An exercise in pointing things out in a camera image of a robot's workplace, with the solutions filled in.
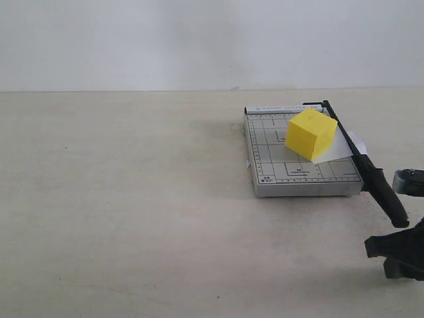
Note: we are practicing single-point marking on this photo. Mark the black cutter blade arm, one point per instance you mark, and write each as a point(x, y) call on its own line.
point(374, 180)

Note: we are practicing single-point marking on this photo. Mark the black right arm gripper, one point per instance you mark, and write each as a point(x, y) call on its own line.
point(403, 250)

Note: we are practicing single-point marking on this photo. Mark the yellow foam cube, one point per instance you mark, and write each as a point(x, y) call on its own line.
point(310, 133)

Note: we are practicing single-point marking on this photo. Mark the grey paper cutter base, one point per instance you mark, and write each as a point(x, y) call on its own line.
point(277, 171)

